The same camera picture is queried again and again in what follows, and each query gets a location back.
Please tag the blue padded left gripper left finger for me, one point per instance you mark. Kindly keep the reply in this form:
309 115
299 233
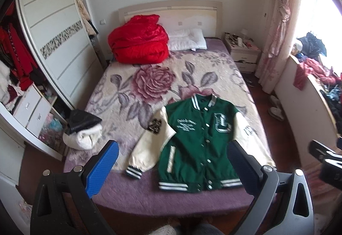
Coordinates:
50 214

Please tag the dark padded left gripper right finger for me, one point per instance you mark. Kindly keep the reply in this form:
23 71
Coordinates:
294 214

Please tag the green varsity jacket cream sleeves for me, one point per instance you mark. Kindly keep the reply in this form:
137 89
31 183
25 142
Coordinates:
187 141

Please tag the pile of clothes on desk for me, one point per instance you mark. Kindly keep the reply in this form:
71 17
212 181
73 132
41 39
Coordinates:
308 57

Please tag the white curved desk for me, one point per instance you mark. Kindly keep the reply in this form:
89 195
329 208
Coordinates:
307 112

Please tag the white fleece folded garment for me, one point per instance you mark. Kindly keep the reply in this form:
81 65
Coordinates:
84 139

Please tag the white slippers pair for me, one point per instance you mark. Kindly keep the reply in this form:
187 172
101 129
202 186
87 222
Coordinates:
275 110

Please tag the black leather garment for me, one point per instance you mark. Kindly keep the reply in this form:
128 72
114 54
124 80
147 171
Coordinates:
81 120

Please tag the white wardrobe drawer unit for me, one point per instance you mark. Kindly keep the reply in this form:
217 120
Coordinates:
33 113

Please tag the white bedside nightstand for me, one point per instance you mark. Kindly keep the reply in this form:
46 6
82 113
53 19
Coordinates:
244 53

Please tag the red hanging coat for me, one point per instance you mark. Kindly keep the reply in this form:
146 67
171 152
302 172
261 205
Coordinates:
23 61

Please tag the red puffy duvet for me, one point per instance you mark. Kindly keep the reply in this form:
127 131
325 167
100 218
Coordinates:
140 41

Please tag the white pillow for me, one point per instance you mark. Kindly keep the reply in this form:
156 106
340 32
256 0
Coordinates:
187 39

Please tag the white sliding wardrobe door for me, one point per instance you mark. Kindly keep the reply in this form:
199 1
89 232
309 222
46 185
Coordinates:
57 37

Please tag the pink floral curtain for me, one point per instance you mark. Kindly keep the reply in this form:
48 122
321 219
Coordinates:
278 44

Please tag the beige wooden headboard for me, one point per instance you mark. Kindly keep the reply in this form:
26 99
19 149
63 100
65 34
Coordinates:
181 14

